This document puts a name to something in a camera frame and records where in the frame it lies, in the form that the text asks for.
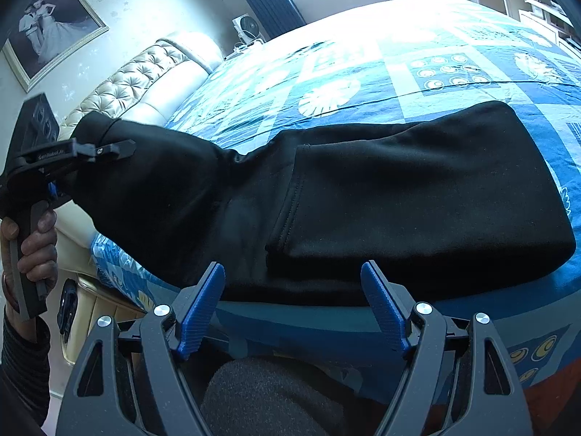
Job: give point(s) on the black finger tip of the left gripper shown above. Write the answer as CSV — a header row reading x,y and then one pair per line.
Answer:
x,y
116,151

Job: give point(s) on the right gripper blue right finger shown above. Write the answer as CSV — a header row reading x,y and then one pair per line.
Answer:
x,y
387,301

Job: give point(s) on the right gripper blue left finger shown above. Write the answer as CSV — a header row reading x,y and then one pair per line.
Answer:
x,y
193,310

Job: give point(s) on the black pants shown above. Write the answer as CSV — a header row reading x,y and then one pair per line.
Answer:
x,y
453,207

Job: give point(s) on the left forearm dark sleeve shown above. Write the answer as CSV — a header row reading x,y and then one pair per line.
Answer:
x,y
25,372

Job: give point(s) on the person's left hand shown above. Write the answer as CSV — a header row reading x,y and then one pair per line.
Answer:
x,y
39,260

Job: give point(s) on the beige tufted leather headboard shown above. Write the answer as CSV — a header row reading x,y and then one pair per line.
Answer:
x,y
148,89

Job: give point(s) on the framed wedding photo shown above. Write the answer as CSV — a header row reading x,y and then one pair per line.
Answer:
x,y
48,32

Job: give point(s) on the small white desk fan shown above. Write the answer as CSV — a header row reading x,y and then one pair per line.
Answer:
x,y
248,30

